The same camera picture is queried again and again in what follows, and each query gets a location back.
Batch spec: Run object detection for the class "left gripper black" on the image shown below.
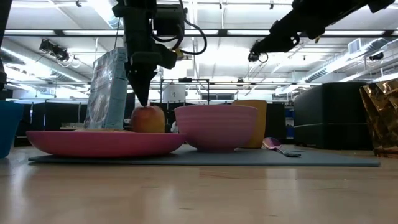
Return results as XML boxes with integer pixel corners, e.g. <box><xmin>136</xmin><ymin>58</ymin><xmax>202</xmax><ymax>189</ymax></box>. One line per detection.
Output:
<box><xmin>112</xmin><ymin>0</ymin><xmax>178</xmax><ymax>107</ymax></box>

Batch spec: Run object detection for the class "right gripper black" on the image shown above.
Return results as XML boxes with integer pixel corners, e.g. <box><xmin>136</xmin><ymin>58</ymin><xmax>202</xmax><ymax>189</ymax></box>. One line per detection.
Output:
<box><xmin>250</xmin><ymin>0</ymin><xmax>368</xmax><ymax>54</ymax></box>

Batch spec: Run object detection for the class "red yellow apple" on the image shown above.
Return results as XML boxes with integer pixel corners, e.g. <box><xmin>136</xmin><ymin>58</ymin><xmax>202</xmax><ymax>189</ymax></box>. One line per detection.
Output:
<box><xmin>130</xmin><ymin>105</ymin><xmax>166</xmax><ymax>134</ymax></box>

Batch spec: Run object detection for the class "blue cereal box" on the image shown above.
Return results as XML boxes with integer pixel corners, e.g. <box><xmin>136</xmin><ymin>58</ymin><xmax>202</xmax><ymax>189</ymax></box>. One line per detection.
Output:
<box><xmin>83</xmin><ymin>47</ymin><xmax>129</xmax><ymax>131</ymax></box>

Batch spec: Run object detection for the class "orange cup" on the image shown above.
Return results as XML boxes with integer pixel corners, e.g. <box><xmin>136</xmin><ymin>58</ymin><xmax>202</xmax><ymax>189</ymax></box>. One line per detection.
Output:
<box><xmin>231</xmin><ymin>99</ymin><xmax>267</xmax><ymax>149</ymax></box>

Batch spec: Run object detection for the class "pink ribbed bowl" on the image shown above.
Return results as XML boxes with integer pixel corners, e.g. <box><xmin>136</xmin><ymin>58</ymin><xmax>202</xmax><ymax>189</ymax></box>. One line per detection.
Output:
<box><xmin>174</xmin><ymin>104</ymin><xmax>258</xmax><ymax>152</ymax></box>

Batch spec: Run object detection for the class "pink spoon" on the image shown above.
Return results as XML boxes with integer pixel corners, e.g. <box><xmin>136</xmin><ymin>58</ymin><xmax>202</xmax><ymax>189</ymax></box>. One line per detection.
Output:
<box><xmin>262</xmin><ymin>136</ymin><xmax>302</xmax><ymax>158</ymax></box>

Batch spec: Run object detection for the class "white cylindrical tank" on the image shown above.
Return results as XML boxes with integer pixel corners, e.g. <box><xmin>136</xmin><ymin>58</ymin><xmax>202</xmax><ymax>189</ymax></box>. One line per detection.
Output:
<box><xmin>162</xmin><ymin>83</ymin><xmax>187</xmax><ymax>103</ymax></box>

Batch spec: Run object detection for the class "pink plate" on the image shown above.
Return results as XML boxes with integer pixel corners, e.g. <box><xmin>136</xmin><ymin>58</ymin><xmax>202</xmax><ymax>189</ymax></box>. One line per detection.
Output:
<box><xmin>25</xmin><ymin>129</ymin><xmax>187</xmax><ymax>157</ymax></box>

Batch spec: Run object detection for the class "black room partition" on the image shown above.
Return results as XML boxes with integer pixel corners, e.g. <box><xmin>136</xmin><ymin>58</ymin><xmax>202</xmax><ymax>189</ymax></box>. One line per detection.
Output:
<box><xmin>14</xmin><ymin>99</ymin><xmax>91</xmax><ymax>131</ymax></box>

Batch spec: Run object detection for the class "black toaster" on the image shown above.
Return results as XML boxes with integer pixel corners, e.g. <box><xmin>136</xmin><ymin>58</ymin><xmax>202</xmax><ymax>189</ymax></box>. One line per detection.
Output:
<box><xmin>294</xmin><ymin>82</ymin><xmax>374</xmax><ymax>151</ymax></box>

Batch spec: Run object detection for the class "slate blue placemat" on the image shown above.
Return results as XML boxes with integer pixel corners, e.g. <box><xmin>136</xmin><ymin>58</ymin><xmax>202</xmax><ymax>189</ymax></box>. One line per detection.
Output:
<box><xmin>27</xmin><ymin>143</ymin><xmax>381</xmax><ymax>167</ymax></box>

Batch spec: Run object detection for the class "gold foil bag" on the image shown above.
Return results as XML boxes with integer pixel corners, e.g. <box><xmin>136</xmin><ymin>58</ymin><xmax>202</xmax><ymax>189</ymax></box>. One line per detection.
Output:
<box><xmin>359</xmin><ymin>79</ymin><xmax>398</xmax><ymax>157</ymax></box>

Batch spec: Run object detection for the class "blue plastic tray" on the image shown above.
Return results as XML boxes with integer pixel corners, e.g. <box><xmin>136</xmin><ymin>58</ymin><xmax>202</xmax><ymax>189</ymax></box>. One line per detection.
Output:
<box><xmin>0</xmin><ymin>100</ymin><xmax>24</xmax><ymax>159</ymax></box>

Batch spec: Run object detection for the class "black cable with yellow band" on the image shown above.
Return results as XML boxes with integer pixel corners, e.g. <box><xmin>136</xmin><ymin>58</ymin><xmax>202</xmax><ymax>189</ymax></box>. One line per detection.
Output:
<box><xmin>150</xmin><ymin>0</ymin><xmax>208</xmax><ymax>56</ymax></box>

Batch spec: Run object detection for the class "grey ventilation duct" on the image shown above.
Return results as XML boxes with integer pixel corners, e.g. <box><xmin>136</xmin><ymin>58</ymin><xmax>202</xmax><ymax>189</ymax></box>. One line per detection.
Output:
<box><xmin>303</xmin><ymin>37</ymin><xmax>398</xmax><ymax>84</ymax></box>

